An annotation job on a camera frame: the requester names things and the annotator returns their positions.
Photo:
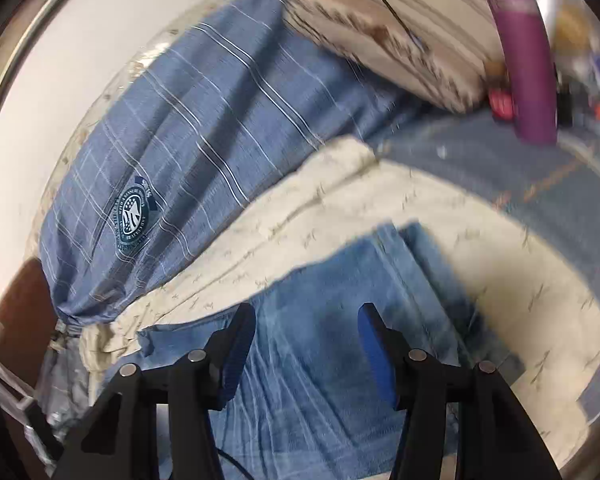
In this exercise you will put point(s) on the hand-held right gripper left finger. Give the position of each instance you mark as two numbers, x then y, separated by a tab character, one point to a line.
237	347

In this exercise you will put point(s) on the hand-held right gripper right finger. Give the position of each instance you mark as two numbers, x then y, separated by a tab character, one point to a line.
380	355

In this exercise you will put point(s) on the light blue denim pants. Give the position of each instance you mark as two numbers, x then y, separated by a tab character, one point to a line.
305	360

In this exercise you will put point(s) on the cream printed blanket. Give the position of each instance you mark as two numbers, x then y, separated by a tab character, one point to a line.
480	240

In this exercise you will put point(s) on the grey-blue crumpled cloth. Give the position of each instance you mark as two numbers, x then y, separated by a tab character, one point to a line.
65	375

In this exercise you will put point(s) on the blue plaid quilt with emblem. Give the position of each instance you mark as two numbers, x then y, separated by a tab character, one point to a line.
205	135

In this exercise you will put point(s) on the brown headboard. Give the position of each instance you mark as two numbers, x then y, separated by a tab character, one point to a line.
25	300

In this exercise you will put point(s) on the dark blue bed sheet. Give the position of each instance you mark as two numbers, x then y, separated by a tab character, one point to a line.
555	175

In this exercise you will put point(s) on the small red object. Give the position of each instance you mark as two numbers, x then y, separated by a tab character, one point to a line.
501	104

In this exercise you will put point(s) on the beige striped floral pillow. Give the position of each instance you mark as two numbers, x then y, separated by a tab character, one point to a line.
430	35

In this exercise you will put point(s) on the purple hoop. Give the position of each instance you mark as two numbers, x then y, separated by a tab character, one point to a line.
522	50

